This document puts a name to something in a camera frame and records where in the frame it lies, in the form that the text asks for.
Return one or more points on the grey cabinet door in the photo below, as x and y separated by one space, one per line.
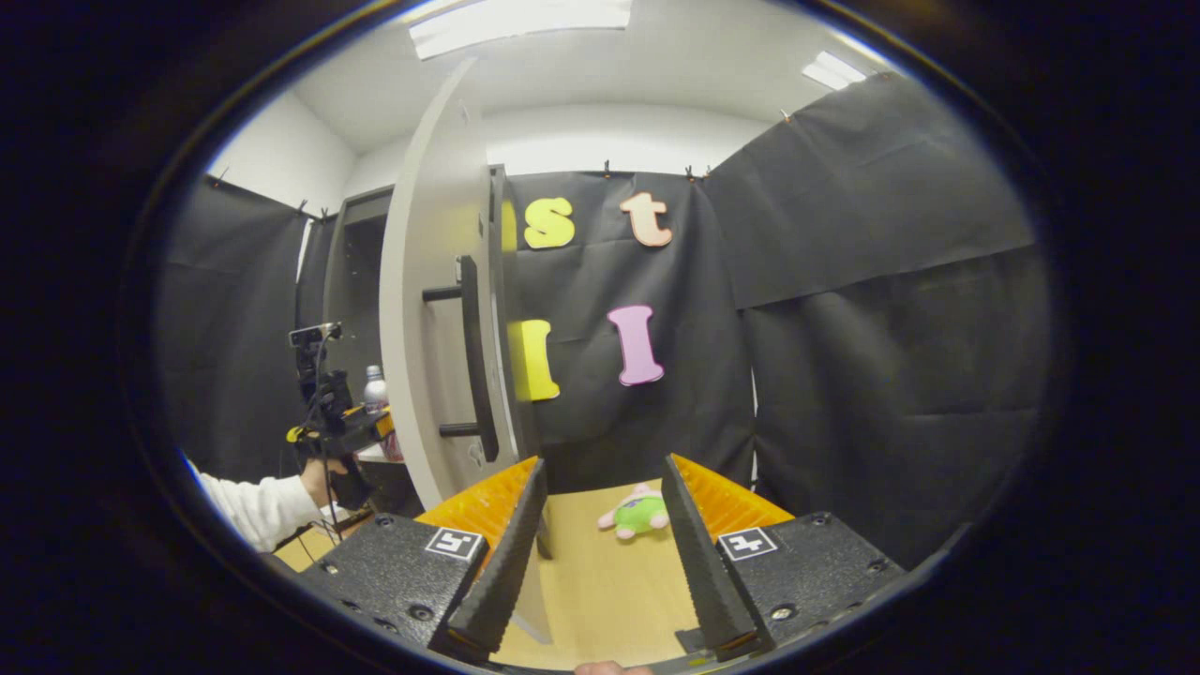
422 281

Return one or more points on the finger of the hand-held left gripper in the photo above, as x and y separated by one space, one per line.
366 424

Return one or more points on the large ceiling light panel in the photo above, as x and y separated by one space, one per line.
516 23

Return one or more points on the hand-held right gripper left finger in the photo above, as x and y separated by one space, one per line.
506 572

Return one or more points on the clear plastic bottle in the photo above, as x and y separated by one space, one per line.
375 389

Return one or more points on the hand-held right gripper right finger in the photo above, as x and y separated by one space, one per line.
703 572

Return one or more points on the black backdrop cloth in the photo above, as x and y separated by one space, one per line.
891 375

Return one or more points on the pink and green plush toy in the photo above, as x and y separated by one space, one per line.
642 514

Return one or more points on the small ceiling light panel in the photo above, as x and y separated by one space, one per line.
834 70

